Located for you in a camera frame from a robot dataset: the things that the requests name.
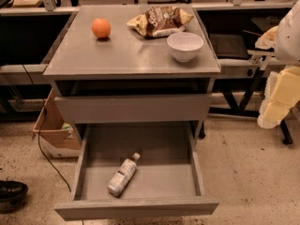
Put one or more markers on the open grey middle drawer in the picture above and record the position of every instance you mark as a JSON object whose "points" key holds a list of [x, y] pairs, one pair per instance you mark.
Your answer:
{"points": [[168, 181]]}

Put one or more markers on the orange fruit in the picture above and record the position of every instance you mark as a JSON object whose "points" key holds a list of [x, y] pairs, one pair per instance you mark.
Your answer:
{"points": [[101, 28]]}

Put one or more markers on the white ceramic bowl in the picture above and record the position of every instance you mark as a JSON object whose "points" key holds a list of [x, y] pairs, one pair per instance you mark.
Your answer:
{"points": [[184, 46]]}

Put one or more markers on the black shoe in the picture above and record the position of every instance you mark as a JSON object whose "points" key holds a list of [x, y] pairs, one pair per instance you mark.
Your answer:
{"points": [[12, 191]]}

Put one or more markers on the closed grey top drawer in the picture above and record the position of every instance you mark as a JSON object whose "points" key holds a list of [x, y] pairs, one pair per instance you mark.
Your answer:
{"points": [[125, 109]]}

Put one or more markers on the cardboard box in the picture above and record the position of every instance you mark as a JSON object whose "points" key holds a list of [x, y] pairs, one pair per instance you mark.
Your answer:
{"points": [[57, 137]]}

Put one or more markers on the grey drawer cabinet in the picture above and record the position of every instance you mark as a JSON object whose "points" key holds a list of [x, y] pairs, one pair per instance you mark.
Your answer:
{"points": [[125, 63]]}

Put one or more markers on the brown yellow chip bag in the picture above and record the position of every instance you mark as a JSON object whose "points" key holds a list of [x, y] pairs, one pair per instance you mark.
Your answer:
{"points": [[160, 22]]}

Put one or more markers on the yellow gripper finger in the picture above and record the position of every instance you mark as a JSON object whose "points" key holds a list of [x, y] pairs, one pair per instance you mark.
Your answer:
{"points": [[285, 94], [262, 121]]}

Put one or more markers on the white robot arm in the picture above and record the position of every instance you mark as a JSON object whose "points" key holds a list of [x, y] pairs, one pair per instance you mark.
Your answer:
{"points": [[287, 42]]}

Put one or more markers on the clear plastic bottle blue label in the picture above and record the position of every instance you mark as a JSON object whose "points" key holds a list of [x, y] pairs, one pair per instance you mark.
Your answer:
{"points": [[123, 175]]}

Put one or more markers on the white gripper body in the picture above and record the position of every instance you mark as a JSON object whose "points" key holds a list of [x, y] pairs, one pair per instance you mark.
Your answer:
{"points": [[289, 37]]}

